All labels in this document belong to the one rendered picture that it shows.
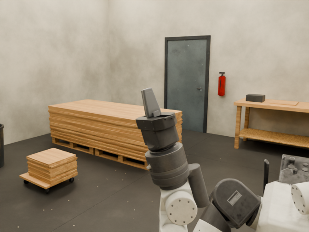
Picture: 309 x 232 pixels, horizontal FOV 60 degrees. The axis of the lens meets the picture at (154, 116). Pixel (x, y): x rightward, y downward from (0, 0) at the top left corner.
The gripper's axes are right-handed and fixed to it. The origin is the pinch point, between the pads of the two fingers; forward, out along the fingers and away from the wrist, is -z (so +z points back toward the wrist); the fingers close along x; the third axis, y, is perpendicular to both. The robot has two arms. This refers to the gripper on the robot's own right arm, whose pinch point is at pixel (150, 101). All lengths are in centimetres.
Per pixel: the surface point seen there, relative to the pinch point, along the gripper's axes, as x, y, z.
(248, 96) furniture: -316, -347, 83
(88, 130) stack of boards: -424, -66, 58
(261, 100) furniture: -297, -356, 94
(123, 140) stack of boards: -352, -101, 82
